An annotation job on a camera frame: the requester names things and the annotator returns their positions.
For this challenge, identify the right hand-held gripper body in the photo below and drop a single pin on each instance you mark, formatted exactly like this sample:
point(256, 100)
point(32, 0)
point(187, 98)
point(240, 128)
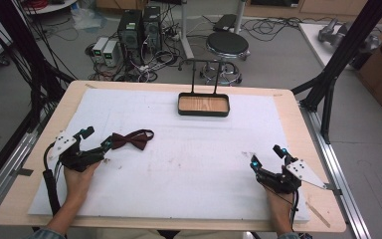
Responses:
point(290, 176)

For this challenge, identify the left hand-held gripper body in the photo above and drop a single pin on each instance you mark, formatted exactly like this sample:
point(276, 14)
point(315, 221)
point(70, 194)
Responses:
point(74, 156)

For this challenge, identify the dark red bow tie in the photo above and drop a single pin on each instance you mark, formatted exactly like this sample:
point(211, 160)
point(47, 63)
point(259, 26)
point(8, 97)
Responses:
point(131, 139)

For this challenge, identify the person's left hand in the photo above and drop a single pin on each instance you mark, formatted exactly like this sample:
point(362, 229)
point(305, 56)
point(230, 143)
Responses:
point(79, 179)

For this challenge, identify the person's right hand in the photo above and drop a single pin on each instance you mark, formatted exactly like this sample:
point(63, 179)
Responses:
point(280, 204)

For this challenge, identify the thin wooden stick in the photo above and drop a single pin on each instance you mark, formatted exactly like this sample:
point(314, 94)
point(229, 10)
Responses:
point(317, 214)

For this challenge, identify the wooden table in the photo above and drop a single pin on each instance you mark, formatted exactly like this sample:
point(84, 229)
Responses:
point(308, 109)

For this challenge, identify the white foam mat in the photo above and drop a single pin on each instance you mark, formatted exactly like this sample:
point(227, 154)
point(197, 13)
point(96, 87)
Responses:
point(192, 166)

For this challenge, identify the black stand with wooden tray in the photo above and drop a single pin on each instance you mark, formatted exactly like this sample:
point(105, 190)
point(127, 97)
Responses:
point(203, 104)

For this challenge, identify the white power supply unit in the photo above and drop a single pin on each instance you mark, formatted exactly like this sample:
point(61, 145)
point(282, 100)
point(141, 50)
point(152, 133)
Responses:
point(110, 53)
point(99, 48)

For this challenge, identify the computer towers on floor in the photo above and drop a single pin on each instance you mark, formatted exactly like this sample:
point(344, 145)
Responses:
point(152, 63)

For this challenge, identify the black computer tower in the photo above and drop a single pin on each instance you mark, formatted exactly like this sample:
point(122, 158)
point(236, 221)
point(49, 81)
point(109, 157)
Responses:
point(152, 28)
point(130, 31)

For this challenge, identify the clear plastic bag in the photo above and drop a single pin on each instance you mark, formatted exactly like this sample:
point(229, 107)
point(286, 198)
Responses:
point(88, 18)

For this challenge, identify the white platform board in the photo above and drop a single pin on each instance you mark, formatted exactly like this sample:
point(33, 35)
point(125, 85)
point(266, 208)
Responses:
point(315, 43)

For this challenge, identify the black round stool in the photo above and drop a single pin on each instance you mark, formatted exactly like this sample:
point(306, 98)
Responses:
point(227, 45)

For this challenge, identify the grey robot part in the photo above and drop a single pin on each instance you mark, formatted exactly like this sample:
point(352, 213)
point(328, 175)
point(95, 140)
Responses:
point(333, 31)

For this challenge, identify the white table leg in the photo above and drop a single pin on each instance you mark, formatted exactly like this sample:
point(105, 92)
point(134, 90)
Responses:
point(186, 33)
point(239, 15)

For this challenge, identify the flat black device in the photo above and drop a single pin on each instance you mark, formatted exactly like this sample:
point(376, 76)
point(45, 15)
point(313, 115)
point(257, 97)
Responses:
point(225, 22)

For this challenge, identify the aluminium rail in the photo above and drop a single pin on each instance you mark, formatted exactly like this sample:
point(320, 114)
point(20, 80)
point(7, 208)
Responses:
point(3, 172)
point(335, 172)

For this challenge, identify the black metal frame strut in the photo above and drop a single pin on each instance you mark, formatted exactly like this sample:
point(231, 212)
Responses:
point(348, 49)
point(20, 43)

